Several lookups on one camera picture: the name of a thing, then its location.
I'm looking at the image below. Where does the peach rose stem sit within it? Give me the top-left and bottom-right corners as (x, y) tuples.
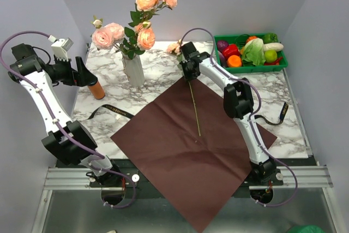
(166, 39), (201, 137)
(129, 0), (178, 27)

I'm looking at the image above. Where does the light pink rose stem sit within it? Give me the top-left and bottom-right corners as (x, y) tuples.
(91, 15), (125, 50)

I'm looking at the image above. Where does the pink rose stem with bud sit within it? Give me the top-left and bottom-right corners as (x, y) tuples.
(119, 20), (155, 59)

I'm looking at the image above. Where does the red wrapping paper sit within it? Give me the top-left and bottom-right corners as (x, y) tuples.
(110, 76), (279, 233)

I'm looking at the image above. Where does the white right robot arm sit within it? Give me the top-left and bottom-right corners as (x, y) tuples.
(180, 42), (279, 185)

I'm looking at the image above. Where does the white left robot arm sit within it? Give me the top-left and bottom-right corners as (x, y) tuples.
(8, 43), (121, 187)

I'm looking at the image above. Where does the white ribbed ceramic vase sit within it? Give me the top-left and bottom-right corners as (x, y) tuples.
(122, 54), (145, 88)

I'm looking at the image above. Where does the orange bottle with blue cap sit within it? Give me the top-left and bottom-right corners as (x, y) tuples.
(88, 80), (105, 100)

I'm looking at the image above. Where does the purple toy onion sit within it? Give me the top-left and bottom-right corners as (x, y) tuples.
(216, 40), (229, 52)

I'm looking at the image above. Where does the red toy bell pepper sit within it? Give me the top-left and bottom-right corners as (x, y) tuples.
(222, 44), (240, 60)

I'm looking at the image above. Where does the orange toy fruit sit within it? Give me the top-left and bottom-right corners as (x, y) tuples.
(227, 55), (242, 68)

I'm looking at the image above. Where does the orange toy carrot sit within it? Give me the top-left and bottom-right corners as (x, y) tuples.
(245, 35), (258, 45)

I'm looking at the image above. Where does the green toy lettuce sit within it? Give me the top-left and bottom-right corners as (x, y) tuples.
(242, 38), (266, 67)

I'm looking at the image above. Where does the green toy lime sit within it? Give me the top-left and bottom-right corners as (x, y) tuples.
(264, 50), (278, 62)

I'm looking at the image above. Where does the green toy bell pepper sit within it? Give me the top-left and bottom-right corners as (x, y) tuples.
(262, 33), (279, 44)

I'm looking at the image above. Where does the red toy chili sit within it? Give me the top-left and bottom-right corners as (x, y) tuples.
(264, 57), (284, 66)

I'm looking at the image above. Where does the white toy radish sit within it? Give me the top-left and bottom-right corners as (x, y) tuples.
(263, 43), (284, 52)

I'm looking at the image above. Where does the green object at bottom edge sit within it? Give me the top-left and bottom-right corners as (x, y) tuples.
(287, 225), (324, 233)

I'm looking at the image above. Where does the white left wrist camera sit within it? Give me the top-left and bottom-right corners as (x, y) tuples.
(51, 38), (74, 62)

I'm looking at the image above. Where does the aluminium extrusion rail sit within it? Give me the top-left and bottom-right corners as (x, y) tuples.
(44, 166), (333, 190)

